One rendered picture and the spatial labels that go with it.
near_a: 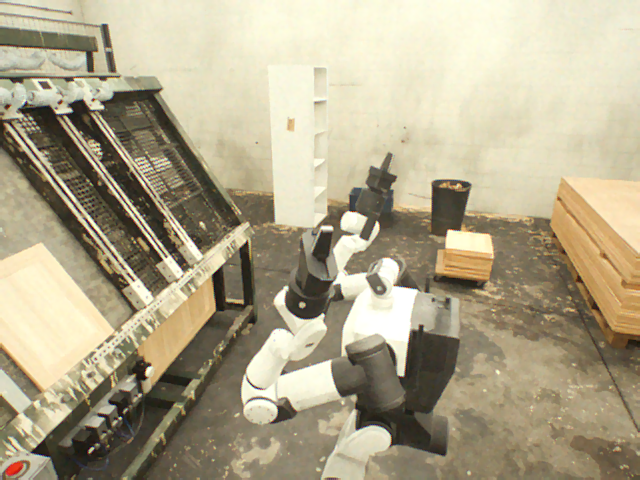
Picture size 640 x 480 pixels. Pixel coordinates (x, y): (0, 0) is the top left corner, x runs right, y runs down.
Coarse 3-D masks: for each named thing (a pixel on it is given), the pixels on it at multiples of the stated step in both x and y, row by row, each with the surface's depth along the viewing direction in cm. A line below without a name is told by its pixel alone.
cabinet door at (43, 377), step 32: (32, 256) 162; (0, 288) 148; (32, 288) 157; (64, 288) 168; (0, 320) 143; (32, 320) 152; (64, 320) 162; (96, 320) 174; (32, 352) 147; (64, 352) 157
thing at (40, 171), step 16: (16, 80) 166; (16, 96) 167; (0, 112) 168; (16, 112) 175; (0, 128) 173; (16, 128) 175; (16, 144) 174; (32, 144) 179; (32, 160) 175; (32, 176) 179; (48, 176) 178; (48, 192) 180; (64, 192) 183; (64, 208) 182; (80, 208) 185; (80, 224) 183; (96, 240) 185; (96, 256) 188; (112, 256) 189; (128, 272) 193; (128, 288) 191; (144, 288) 196; (144, 304) 193
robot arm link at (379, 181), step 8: (376, 168) 127; (368, 176) 131; (376, 176) 129; (384, 176) 129; (392, 176) 132; (368, 184) 130; (376, 184) 129; (384, 184) 131; (360, 192) 133; (368, 192) 130; (376, 192) 130; (384, 192) 132; (360, 200) 132; (368, 200) 130; (376, 200) 130; (384, 200) 132
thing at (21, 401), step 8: (0, 368) 135; (0, 376) 134; (0, 384) 133; (8, 384) 135; (0, 392) 132; (8, 392) 134; (16, 392) 136; (0, 400) 134; (8, 400) 133; (16, 400) 135; (24, 400) 137; (8, 408) 134; (16, 408) 134; (24, 408) 136
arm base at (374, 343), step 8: (368, 336) 98; (376, 336) 95; (352, 344) 96; (360, 344) 93; (368, 344) 90; (376, 344) 89; (384, 344) 91; (352, 352) 90; (360, 352) 89; (368, 352) 88; (376, 352) 89; (400, 400) 88; (368, 408) 91; (376, 408) 88; (384, 408) 88; (392, 408) 87
